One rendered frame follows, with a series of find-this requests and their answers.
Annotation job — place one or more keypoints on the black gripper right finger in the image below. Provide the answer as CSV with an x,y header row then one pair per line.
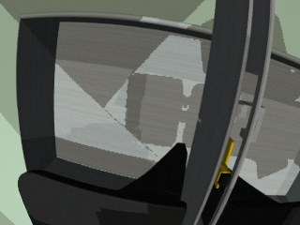
x,y
248,206

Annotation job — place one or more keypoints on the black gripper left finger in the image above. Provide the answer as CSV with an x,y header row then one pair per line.
x,y
153,199

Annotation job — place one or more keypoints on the grey rectangular tray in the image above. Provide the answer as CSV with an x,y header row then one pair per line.
x,y
102,97

